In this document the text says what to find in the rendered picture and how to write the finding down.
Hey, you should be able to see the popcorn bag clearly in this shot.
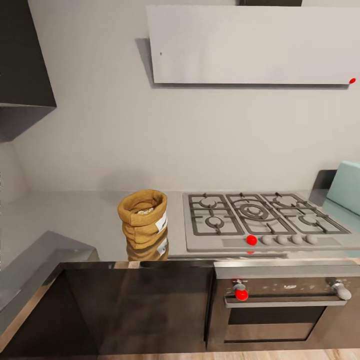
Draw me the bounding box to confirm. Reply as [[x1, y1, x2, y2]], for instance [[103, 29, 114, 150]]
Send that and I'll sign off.
[[117, 189, 168, 250]]

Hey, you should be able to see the microwave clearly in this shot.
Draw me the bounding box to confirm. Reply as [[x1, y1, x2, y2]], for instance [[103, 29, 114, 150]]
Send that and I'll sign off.
[[326, 160, 360, 217]]

